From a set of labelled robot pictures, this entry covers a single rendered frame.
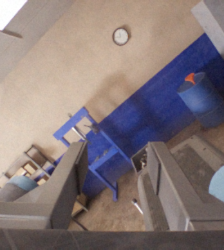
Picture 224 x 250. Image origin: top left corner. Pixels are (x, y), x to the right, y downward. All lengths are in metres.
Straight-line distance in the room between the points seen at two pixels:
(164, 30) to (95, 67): 1.52
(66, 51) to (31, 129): 1.89
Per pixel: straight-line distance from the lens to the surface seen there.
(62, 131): 3.57
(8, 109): 4.52
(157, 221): 0.86
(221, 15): 3.78
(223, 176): 0.41
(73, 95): 3.88
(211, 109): 3.51
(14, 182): 0.59
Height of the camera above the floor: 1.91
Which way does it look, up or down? 12 degrees down
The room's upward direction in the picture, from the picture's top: 43 degrees counter-clockwise
